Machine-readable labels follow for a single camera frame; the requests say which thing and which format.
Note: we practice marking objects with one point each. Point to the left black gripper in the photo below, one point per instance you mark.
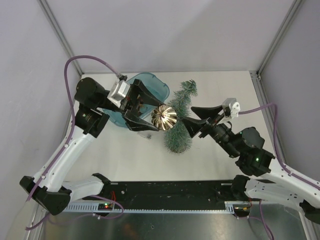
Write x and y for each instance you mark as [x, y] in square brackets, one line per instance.
[131, 103]

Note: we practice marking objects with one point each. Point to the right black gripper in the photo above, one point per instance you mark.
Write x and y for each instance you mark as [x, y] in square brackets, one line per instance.
[210, 116]

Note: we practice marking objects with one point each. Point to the gold mirror ball ornament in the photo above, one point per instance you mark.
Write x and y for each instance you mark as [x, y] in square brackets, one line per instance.
[164, 117]

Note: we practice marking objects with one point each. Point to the small frosted christmas tree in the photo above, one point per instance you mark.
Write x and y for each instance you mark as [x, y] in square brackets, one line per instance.
[177, 140]

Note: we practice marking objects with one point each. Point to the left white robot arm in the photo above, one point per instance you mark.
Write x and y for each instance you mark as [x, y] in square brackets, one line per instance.
[48, 186]

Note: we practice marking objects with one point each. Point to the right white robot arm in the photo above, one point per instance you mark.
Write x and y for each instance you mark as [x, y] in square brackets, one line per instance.
[264, 176]

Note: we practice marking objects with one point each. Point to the teal plastic bin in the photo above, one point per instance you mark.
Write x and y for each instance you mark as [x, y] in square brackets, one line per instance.
[158, 88]

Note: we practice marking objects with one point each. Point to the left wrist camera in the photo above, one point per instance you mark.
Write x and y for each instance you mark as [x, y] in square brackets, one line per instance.
[118, 92]

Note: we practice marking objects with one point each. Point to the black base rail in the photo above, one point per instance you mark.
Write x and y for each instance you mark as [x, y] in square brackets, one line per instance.
[212, 190]

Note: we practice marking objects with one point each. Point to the white slotted cable duct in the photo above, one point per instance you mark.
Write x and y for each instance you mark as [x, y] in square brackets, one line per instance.
[163, 206]

